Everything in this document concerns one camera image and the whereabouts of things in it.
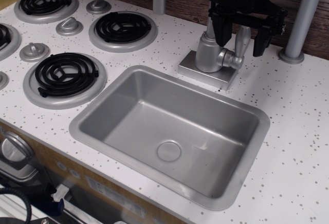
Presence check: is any silver toy faucet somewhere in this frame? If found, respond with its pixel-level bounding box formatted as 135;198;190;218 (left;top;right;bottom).
153;0;238;90

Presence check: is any grey plastic sink basin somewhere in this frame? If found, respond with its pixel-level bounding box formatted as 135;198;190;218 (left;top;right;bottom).
69;66;270;211

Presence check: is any grey vertical support pole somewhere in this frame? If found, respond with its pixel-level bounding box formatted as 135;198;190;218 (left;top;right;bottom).
279;0;320;64

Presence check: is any silver knob left edge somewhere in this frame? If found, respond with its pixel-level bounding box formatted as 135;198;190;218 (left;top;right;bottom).
0;71;9;90

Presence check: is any black cable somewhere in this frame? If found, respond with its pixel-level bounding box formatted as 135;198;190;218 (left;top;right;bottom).
0;186;33;224

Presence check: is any back left stove burner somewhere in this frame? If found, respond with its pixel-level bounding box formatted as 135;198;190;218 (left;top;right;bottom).
14;0;79;24

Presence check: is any silver knob front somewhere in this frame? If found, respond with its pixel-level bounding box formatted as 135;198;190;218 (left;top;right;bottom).
19;43;50;63

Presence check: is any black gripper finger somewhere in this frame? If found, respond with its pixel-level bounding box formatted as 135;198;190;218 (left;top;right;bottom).
212;13;232;46
253;24;276;57

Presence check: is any silver faucet lever handle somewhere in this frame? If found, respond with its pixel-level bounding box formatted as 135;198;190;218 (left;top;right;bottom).
216;26;251;70

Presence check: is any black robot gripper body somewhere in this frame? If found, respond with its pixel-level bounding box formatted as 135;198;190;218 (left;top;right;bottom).
209;0;287;33

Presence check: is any silver knob back right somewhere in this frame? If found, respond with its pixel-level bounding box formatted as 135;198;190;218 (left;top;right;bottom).
86;0;112;14

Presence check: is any front right stove burner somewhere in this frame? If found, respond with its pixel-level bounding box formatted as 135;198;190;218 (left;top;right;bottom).
23;53;107;110

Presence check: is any left edge stove burner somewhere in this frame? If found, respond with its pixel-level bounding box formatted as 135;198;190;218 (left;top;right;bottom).
1;24;21;61

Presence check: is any back right stove burner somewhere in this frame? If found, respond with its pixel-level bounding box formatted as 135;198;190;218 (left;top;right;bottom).
88;11;158;53

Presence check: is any silver oven dial knob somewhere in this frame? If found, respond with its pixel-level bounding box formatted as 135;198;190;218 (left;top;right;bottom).
1;131;34;170

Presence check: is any silver knob middle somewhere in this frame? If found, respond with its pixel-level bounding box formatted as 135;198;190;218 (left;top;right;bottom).
56;17;83;36

